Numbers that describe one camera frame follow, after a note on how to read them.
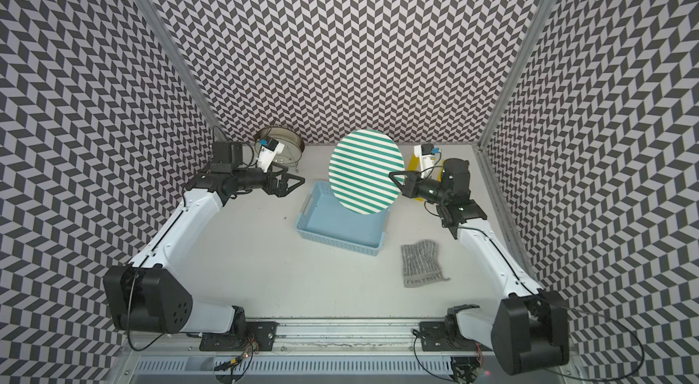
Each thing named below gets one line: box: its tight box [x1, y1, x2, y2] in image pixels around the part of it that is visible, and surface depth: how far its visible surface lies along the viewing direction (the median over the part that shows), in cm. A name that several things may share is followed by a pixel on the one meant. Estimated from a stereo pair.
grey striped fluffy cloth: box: [401, 239, 451, 288], surface depth 85 cm
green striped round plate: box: [328, 129, 406, 215], surface depth 84 cm
